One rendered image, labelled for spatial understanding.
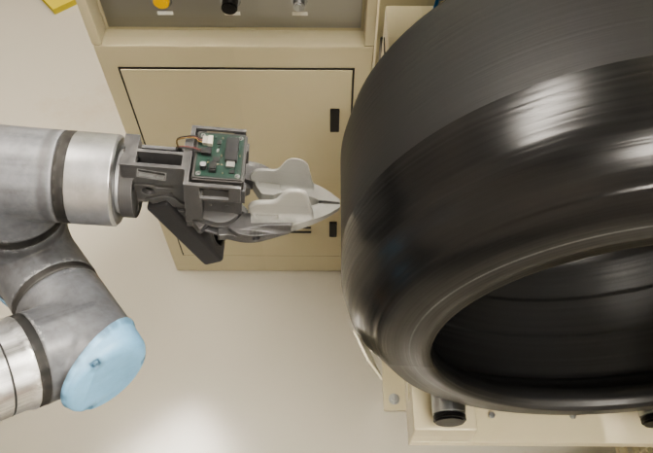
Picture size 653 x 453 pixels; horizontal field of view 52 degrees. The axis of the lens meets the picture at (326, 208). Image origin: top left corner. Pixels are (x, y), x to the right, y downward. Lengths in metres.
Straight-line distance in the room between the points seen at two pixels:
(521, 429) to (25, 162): 0.77
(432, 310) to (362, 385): 1.30
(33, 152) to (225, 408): 1.35
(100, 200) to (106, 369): 0.16
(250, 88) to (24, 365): 0.91
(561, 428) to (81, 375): 0.71
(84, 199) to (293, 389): 1.34
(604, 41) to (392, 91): 0.20
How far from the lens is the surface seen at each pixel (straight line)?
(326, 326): 1.99
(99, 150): 0.66
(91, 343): 0.66
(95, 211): 0.66
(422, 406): 1.00
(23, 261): 0.74
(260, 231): 0.67
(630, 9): 0.60
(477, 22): 0.63
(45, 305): 0.70
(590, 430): 1.11
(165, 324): 2.04
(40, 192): 0.66
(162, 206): 0.68
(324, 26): 1.38
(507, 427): 1.08
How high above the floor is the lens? 1.81
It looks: 56 degrees down
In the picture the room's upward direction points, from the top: straight up
